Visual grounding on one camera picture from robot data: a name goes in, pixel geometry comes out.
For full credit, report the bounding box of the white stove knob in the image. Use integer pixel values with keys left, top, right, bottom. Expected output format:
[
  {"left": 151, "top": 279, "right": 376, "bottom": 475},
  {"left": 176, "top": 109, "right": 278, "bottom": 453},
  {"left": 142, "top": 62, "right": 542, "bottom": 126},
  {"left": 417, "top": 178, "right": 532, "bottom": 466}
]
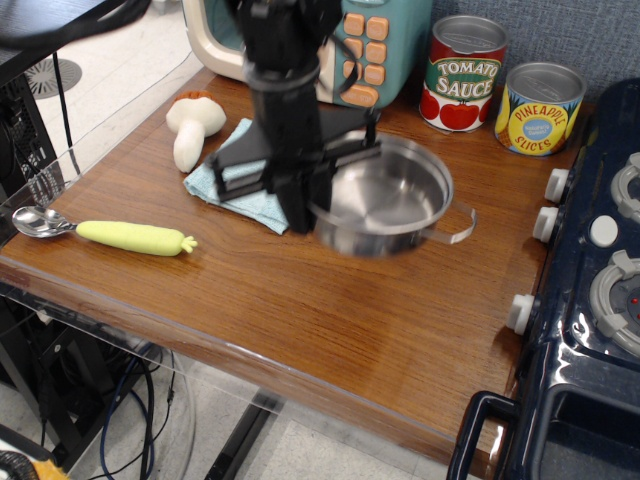
[
  {"left": 506, "top": 294, "right": 535, "bottom": 335},
  {"left": 533, "top": 207, "right": 559, "bottom": 243},
  {"left": 544, "top": 168, "right": 570, "bottom": 204}
]

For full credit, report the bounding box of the white stove knob middle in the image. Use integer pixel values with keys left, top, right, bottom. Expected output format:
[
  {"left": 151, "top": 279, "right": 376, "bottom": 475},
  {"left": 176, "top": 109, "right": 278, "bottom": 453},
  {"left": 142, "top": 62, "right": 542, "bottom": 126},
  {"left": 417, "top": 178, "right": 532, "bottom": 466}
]
[{"left": 533, "top": 207, "right": 559, "bottom": 243}]

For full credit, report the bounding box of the black desk at left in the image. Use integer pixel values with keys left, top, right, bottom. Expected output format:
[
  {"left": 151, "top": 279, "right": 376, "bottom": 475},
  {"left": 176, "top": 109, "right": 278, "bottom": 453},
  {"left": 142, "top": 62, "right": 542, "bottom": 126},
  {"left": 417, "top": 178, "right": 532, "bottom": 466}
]
[{"left": 1, "top": 0, "right": 122, "bottom": 85}]

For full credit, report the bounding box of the black computer tower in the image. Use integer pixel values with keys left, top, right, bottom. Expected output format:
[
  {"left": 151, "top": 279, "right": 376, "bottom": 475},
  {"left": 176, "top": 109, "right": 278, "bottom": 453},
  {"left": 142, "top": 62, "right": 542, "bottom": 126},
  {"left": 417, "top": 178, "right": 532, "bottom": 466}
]
[{"left": 1, "top": 74, "right": 62, "bottom": 204}]

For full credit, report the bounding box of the dark blue toy stove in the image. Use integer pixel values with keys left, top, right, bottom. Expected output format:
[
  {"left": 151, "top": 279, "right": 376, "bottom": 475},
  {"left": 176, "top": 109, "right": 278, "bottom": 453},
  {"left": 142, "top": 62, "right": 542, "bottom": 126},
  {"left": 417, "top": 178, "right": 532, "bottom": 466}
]
[{"left": 447, "top": 79, "right": 639, "bottom": 479}]

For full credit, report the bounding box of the white stove knob upper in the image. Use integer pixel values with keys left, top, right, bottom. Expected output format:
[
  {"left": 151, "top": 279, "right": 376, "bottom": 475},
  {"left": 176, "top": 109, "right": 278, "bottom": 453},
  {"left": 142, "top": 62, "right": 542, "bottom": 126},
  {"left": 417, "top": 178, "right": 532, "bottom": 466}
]
[{"left": 544, "top": 168, "right": 570, "bottom": 204}]

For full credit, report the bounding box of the tomato sauce can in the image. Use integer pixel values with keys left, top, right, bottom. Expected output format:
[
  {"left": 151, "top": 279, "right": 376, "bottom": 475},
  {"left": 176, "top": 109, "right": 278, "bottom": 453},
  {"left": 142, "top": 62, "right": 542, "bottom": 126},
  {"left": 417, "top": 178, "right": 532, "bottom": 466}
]
[{"left": 419, "top": 15, "right": 508, "bottom": 132}]

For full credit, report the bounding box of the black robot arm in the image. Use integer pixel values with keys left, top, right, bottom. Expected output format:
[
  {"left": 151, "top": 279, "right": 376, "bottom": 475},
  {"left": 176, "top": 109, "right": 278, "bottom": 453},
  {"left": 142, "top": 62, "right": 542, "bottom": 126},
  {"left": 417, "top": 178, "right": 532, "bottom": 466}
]
[{"left": 205, "top": 1, "right": 380, "bottom": 234}]

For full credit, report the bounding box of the black cable under table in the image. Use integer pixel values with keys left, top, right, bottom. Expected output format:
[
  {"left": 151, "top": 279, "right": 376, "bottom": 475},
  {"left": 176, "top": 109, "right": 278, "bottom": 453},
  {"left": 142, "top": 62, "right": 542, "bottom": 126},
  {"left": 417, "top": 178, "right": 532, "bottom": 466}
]
[{"left": 89, "top": 344, "right": 174, "bottom": 480}]

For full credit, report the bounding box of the light blue folded cloth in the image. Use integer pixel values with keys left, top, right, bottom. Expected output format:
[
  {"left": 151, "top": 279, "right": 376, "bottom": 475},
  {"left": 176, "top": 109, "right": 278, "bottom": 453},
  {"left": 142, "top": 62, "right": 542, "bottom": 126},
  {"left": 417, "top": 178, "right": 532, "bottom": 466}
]
[{"left": 183, "top": 118, "right": 289, "bottom": 235}]

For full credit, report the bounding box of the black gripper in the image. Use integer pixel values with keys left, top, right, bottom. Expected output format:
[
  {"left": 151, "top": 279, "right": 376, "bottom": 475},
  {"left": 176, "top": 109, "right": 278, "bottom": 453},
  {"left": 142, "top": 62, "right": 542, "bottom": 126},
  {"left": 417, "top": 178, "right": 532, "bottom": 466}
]
[{"left": 205, "top": 89, "right": 383, "bottom": 235}]

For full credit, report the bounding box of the toy microwave teal cream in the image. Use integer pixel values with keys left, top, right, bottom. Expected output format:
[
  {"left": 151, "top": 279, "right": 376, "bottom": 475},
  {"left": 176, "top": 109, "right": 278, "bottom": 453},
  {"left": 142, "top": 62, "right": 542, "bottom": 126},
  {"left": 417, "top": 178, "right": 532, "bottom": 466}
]
[{"left": 182, "top": 0, "right": 432, "bottom": 108}]

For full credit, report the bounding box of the spoon with green handle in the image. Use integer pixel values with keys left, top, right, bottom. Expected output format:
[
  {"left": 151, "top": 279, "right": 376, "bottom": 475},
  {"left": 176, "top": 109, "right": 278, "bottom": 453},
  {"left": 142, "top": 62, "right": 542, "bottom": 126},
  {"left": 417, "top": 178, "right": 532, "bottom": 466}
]
[{"left": 12, "top": 206, "right": 198, "bottom": 257}]

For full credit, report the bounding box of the blue cable under table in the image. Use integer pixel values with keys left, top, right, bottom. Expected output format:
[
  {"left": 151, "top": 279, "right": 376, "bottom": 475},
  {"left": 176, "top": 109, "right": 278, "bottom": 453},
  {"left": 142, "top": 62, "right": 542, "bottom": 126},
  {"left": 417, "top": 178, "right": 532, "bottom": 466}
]
[{"left": 99, "top": 349, "right": 176, "bottom": 480}]

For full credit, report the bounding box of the pineapple slices can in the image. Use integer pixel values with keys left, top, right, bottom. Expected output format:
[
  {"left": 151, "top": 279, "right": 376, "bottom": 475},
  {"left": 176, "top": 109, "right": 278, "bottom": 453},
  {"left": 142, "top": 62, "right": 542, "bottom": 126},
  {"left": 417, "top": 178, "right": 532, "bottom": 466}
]
[{"left": 494, "top": 62, "right": 587, "bottom": 157}]

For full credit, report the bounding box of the black table leg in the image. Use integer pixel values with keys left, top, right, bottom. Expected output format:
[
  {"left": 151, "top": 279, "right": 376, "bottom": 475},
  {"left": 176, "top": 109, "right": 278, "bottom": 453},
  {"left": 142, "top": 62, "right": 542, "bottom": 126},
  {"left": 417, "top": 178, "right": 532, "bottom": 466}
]
[{"left": 204, "top": 394, "right": 282, "bottom": 480}]

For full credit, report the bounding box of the silver steel pot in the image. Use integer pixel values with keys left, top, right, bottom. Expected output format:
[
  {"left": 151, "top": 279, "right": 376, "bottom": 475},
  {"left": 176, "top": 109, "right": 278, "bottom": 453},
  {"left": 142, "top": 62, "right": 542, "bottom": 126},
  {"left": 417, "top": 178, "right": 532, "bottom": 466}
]
[{"left": 308, "top": 133, "right": 477, "bottom": 257}]

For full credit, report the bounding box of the white stove knob lower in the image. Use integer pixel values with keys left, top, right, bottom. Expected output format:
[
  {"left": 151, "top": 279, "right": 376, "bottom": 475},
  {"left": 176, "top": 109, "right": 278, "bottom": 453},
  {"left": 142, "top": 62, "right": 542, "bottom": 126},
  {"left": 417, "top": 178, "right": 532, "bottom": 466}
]
[{"left": 506, "top": 294, "right": 535, "bottom": 335}]

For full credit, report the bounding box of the plush white mushroom toy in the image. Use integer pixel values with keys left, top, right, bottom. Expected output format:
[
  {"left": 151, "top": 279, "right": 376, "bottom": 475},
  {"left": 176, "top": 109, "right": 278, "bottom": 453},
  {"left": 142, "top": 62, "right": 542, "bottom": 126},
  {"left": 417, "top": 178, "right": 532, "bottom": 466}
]
[{"left": 166, "top": 90, "right": 227, "bottom": 173}]

